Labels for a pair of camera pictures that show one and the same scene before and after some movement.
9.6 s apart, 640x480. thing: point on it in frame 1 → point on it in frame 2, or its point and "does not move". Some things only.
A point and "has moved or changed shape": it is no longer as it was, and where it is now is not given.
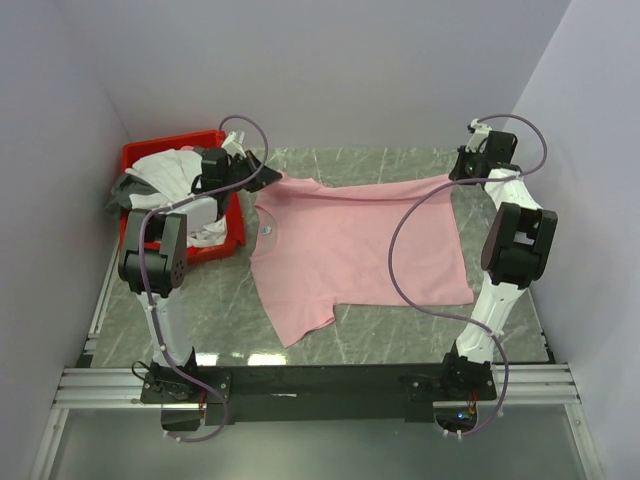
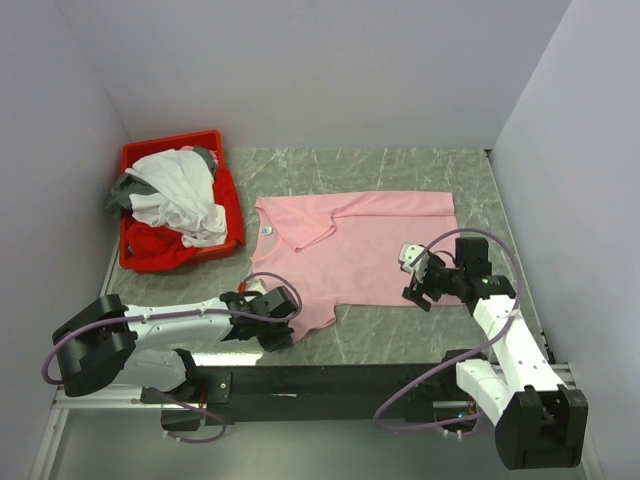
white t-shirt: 173,173 does not move
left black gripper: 264,176 → 280,339
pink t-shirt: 314,247 has moved or changed shape
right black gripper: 463,155 → 415,295
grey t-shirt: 120,201 does not move
